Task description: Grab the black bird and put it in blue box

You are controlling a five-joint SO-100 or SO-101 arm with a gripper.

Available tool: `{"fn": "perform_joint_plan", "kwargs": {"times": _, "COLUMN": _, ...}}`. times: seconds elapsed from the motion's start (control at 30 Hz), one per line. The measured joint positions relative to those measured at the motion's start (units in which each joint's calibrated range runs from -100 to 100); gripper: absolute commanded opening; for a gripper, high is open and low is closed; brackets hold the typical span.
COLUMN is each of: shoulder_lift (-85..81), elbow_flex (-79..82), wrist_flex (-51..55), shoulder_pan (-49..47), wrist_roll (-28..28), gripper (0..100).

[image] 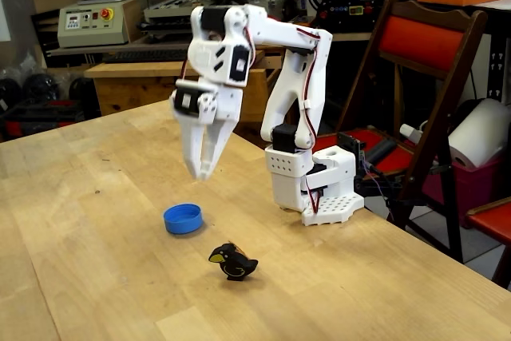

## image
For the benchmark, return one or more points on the white paper towel roll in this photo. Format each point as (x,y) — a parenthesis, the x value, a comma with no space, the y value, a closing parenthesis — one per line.
(479,133)

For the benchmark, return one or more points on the black motor controller board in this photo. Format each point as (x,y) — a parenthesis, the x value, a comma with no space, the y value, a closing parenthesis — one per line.
(351,142)

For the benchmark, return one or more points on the wooden folding chair red cushions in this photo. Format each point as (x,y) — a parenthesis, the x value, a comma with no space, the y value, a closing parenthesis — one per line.
(419,37)

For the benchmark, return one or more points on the blue plastic lid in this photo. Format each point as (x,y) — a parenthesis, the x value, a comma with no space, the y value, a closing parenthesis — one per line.
(175,226)

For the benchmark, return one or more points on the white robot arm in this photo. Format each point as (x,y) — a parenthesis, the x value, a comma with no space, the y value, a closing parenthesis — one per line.
(289,77)

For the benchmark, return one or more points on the black helmet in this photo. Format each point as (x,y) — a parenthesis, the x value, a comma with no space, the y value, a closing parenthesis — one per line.
(40,86)
(81,87)
(9,93)

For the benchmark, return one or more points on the beige control box red button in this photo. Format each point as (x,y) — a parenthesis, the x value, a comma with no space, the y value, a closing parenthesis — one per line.
(92,33)

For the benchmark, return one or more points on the white panel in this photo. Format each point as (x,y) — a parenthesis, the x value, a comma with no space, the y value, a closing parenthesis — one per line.
(3,21)

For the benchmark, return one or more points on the black wooden bird toy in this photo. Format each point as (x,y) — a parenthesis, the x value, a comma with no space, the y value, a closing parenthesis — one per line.
(235,267)

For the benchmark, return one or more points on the wooden chair red seat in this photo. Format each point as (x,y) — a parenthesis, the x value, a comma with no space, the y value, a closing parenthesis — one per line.
(491,217)

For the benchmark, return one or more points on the pink plastic bin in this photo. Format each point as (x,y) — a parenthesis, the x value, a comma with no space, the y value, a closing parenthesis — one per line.
(475,189)

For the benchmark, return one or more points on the black red tool case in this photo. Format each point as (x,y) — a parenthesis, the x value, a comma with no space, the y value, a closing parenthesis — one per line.
(40,115)

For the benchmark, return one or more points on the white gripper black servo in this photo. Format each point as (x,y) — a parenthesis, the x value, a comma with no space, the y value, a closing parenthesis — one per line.
(217,106)

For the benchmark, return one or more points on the wooden cabinet with sticker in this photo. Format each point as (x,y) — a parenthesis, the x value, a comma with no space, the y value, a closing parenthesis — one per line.
(135,89)

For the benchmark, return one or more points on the black scroll saw green table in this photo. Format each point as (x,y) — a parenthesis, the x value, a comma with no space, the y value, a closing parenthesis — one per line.
(339,9)

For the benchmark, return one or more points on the black keyboard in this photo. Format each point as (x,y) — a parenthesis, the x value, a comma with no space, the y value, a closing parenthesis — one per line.
(155,54)

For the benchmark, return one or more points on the black cylinder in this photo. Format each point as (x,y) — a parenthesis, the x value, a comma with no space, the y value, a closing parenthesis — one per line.
(379,150)

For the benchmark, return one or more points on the white power plug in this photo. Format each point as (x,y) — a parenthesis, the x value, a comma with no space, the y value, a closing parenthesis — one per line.
(409,131)

